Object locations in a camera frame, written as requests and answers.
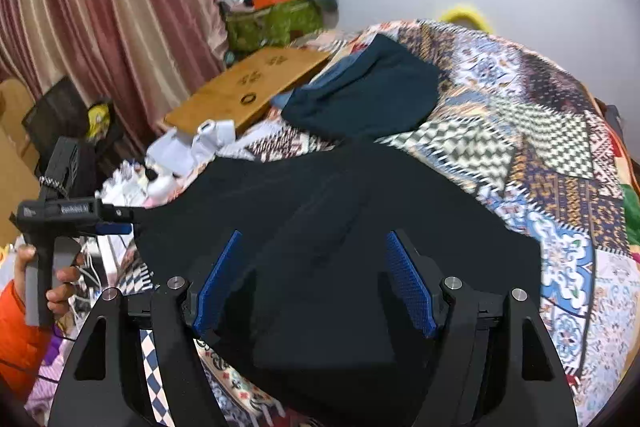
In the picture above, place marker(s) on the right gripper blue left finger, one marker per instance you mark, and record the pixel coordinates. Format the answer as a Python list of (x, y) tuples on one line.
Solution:
[(210, 297)]

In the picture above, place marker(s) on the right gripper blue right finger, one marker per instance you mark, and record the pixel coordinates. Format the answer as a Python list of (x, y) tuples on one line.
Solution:
[(409, 286)]

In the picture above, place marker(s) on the black pants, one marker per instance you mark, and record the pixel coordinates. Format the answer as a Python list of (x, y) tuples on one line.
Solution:
[(313, 319)]

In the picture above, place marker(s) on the orange sleeve forearm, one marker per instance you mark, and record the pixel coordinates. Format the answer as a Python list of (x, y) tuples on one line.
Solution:
[(22, 347)]

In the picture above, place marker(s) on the person left hand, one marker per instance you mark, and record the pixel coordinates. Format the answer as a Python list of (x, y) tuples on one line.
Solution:
[(58, 298)]

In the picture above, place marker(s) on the white crumpled cloth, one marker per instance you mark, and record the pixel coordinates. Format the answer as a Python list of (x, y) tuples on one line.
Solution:
[(180, 153)]

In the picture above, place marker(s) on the patchwork patterned bedspread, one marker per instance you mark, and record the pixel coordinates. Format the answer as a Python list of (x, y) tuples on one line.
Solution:
[(526, 140)]

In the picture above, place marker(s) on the folded dark teal garment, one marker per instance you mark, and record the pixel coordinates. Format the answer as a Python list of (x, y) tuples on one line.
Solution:
[(386, 90)]

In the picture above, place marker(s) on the striped red curtain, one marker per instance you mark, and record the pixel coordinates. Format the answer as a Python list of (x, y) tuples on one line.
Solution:
[(147, 56)]

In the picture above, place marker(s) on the green floral storage box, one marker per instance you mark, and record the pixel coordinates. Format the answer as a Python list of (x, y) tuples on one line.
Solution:
[(277, 25)]

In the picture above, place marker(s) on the yellow curved headboard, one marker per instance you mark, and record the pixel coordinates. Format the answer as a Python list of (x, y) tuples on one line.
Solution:
[(466, 16)]

